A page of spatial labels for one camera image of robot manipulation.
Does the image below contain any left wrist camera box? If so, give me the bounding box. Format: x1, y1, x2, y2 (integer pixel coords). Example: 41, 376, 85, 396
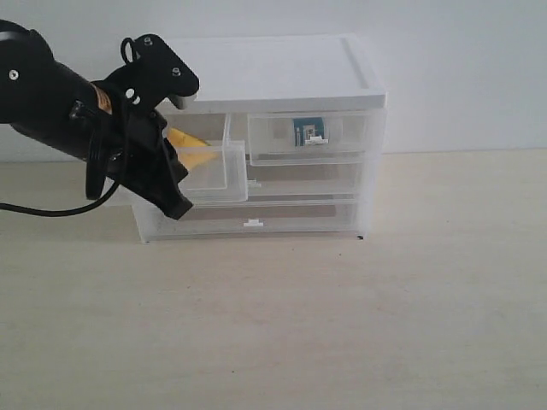
129, 33, 200, 110

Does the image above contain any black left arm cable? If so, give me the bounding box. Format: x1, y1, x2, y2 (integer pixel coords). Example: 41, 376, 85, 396
0, 37, 142, 217

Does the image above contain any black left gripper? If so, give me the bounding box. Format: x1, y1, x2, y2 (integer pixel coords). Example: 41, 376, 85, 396
95, 66, 192, 220

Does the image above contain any white bottle blue label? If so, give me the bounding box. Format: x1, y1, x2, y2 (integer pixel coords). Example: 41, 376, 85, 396
292, 117, 325, 147

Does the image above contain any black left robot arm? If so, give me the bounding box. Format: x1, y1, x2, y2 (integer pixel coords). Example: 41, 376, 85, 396
1, 20, 199, 220

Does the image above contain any white plastic drawer cabinet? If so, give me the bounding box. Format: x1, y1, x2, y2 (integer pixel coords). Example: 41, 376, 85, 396
159, 34, 386, 237

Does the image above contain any yellow cheese wedge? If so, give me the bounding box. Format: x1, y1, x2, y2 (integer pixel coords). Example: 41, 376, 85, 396
167, 128, 218, 171

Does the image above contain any clear drawer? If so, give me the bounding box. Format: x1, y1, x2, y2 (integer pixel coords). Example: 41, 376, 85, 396
132, 196, 366, 242
247, 164, 367, 197
248, 111, 371, 167
167, 114, 249, 205

